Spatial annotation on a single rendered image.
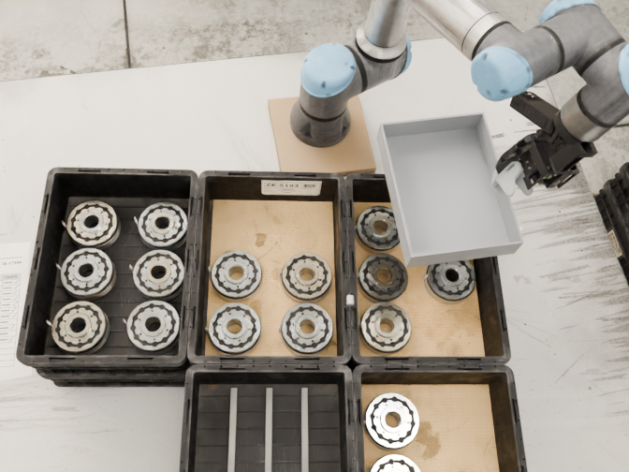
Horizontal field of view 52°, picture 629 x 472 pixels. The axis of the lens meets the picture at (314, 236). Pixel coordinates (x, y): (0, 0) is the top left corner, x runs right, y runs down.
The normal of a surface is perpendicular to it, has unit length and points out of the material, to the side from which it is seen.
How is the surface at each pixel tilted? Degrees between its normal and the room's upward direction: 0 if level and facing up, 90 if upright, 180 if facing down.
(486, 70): 89
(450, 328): 0
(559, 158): 73
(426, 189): 2
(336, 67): 7
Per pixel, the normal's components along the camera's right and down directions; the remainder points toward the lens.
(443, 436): 0.07, -0.41
